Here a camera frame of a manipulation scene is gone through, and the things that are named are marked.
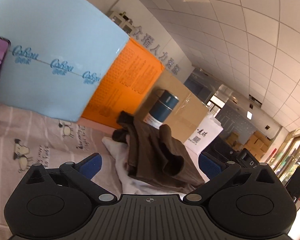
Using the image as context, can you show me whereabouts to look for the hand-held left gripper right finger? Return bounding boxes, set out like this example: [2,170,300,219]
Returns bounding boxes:
[184,152,282,204]

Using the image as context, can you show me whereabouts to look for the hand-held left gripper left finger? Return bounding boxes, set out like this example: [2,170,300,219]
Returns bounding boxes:
[25,153,118,204]

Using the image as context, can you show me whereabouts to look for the brown pants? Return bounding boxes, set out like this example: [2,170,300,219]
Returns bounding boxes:
[112,111,206,188]

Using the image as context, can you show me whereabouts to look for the white paper bag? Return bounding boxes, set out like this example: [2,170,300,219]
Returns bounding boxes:
[184,112,224,155]

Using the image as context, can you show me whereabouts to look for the white cloth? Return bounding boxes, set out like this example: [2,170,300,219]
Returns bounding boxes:
[102,136,190,195]

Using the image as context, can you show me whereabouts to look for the stack of cardboard boxes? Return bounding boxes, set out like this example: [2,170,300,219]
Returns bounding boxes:
[226,130,272,160]

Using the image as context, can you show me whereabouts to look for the blue office partition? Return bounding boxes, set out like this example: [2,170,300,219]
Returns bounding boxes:
[184,67,282,140]

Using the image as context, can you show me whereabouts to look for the brown cardboard box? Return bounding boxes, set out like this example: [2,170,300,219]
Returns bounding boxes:
[135,69,209,145]

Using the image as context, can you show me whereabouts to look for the printed bedsheet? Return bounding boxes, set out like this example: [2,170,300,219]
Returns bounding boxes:
[0,101,208,230]

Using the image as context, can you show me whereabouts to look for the blue thermos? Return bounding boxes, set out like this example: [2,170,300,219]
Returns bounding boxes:
[143,89,180,128]

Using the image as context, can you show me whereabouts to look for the black device with green light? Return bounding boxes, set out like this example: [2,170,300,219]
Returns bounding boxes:
[284,166,300,203]

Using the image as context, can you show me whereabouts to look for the large light blue box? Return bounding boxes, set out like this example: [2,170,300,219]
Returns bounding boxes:
[0,0,130,123]

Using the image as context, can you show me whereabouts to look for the white cabinet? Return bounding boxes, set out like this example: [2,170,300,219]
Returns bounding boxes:
[107,10,137,34]

